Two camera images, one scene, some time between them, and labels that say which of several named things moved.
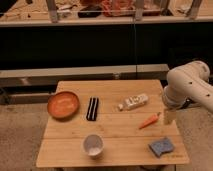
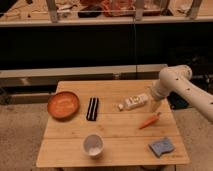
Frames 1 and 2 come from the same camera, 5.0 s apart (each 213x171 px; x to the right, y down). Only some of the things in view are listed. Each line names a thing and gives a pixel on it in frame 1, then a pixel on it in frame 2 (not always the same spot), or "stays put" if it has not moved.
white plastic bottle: x=133 y=101 stays put
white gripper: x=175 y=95 to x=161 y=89
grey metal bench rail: x=128 y=72 stays put
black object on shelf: x=90 y=11 stays put
